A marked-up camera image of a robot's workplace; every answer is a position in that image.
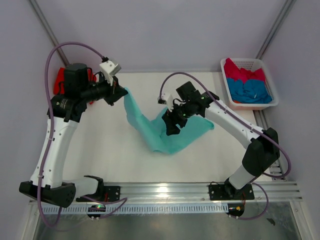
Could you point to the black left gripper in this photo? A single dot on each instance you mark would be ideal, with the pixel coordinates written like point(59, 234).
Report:
point(115, 91)

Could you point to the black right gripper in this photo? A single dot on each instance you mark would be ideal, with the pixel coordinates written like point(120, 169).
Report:
point(171, 120)

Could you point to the teal t shirt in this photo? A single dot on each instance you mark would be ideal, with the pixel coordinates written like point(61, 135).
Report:
point(153, 131)

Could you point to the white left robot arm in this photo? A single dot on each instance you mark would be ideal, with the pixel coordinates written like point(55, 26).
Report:
point(46, 183)

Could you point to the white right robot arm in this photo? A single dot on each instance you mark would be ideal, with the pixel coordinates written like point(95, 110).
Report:
point(261, 146)

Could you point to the red folded t shirt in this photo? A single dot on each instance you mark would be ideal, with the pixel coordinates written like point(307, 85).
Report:
point(73, 80)

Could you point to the magenta t shirt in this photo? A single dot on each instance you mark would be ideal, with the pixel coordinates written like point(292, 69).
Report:
point(233, 72)

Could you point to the white plastic basket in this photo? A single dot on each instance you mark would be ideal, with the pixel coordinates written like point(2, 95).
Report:
point(251, 64)

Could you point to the blue t shirt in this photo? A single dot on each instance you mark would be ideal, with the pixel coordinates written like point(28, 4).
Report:
point(251, 92)

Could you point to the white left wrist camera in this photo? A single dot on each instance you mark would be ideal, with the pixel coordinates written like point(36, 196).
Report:
point(109, 68)

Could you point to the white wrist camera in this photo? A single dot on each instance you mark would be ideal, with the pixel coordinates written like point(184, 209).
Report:
point(166, 99)
point(109, 68)

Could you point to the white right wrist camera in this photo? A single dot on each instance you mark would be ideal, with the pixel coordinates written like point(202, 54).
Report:
point(166, 99)

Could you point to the aluminium mounting rail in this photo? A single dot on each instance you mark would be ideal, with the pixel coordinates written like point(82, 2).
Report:
point(198, 192)

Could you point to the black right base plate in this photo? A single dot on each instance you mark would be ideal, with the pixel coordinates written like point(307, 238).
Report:
point(226, 192)

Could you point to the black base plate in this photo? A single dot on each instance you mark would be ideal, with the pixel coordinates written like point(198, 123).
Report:
point(226, 192)
point(106, 193)

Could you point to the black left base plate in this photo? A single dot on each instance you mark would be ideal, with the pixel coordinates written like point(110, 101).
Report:
point(106, 193)

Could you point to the white slotted cable duct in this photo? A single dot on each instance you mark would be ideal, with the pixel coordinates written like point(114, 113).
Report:
point(159, 208)

